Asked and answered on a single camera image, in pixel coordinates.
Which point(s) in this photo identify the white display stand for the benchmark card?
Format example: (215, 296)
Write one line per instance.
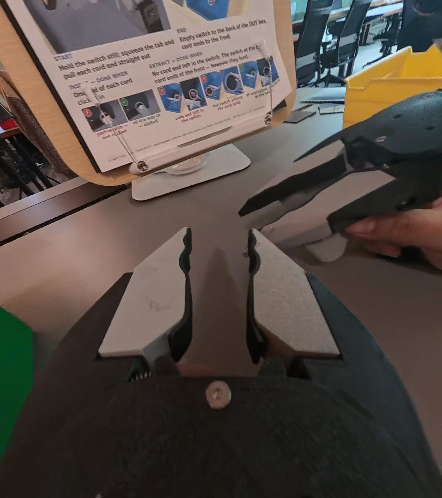
(205, 171)

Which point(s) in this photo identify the instruction sheet on stand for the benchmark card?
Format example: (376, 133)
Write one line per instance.
(18, 116)

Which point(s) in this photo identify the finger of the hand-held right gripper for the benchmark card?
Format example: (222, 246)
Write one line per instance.
(314, 179)
(306, 229)

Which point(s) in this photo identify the dark square pad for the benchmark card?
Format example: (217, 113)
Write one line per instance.
(300, 116)

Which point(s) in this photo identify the yellow plastic bin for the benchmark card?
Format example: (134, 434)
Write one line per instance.
(392, 85)

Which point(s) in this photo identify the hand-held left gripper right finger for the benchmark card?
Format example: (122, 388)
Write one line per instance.
(291, 311)

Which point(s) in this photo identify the grey flat panel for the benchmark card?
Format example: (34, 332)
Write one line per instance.
(326, 95)

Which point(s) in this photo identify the black office chair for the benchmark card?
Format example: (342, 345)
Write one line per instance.
(349, 35)
(314, 39)

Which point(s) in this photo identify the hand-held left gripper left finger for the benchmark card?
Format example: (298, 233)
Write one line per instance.
(151, 307)

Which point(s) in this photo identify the person's right hand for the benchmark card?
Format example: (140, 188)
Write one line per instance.
(431, 233)

